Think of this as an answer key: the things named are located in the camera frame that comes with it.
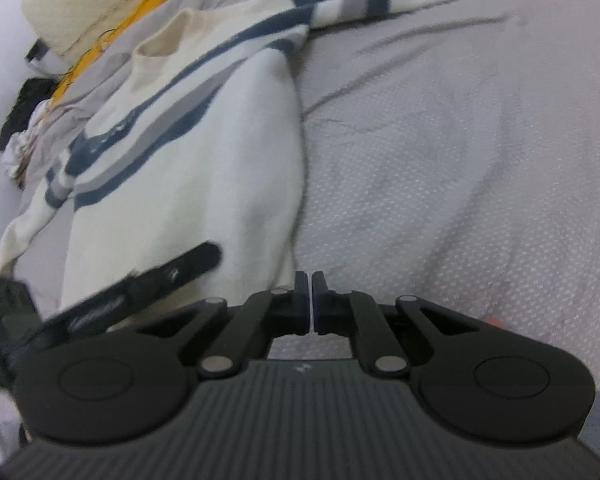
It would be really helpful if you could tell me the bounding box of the black cloth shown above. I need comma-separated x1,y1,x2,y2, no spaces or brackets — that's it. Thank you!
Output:
0,77,58,151

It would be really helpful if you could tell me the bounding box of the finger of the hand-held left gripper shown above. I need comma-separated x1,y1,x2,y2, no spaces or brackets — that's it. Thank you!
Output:
36,241,224,344

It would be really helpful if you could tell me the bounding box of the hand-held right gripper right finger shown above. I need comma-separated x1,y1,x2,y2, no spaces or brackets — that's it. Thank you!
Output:
312,271,482,379

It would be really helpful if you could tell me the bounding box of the white printed cloth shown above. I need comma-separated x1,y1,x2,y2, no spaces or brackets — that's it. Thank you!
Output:
0,100,56,191

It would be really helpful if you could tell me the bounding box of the yellow cloth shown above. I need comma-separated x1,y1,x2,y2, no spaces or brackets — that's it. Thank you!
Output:
47,0,178,108

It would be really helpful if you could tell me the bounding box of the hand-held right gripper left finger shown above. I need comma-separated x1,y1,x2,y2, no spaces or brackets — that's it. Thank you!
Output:
137,271,311,379

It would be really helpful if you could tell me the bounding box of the cream quilted mattress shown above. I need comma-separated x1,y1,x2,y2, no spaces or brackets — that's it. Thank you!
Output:
21,0,216,61

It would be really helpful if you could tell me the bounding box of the grey bed sheet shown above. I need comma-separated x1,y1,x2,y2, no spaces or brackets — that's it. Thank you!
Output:
0,0,600,461

